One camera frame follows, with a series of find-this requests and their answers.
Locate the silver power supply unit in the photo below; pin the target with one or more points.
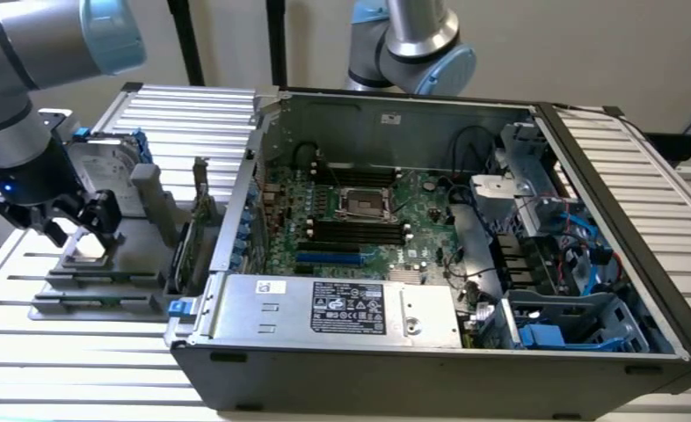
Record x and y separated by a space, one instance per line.
297 316

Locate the black case fan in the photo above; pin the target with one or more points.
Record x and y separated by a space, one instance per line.
523 259

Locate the silver chipset heat sink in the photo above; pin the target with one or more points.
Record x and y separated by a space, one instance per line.
407 277

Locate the green graphics card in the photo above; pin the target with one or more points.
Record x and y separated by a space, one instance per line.
195 237

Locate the silver hard disk blue rails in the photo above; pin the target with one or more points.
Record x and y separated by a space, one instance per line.
107 169

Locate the blue expansion slot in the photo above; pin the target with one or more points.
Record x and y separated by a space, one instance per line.
328 259

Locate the silver square CPU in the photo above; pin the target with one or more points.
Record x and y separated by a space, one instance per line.
91 250

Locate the long black expansion slot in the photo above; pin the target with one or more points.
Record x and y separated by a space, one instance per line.
327 247

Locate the blue case latch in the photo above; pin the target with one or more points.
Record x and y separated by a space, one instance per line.
180 307

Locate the silver metal drive cage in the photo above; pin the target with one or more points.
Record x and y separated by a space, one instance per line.
527 176

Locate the CPU socket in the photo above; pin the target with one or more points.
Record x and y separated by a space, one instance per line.
363 203

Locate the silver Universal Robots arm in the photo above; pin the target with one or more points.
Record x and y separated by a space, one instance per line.
21 48

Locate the black stand pole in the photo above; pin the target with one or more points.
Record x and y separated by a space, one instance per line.
187 44
276 44

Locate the grey blue disk bay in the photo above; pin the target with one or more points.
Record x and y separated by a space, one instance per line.
579 321

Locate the round coin battery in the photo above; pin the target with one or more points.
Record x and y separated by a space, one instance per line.
431 185

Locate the black open PC case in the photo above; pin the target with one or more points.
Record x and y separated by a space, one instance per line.
415 378

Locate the short black expansion slot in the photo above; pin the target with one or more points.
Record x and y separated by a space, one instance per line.
311 270

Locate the grey parts rack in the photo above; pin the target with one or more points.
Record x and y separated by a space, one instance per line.
139 264

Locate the black RAM slot bank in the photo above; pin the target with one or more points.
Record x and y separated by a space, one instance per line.
359 176
359 231

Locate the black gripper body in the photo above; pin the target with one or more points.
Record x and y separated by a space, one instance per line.
33 180

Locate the green motherboard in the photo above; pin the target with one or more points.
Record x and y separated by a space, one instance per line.
420 246

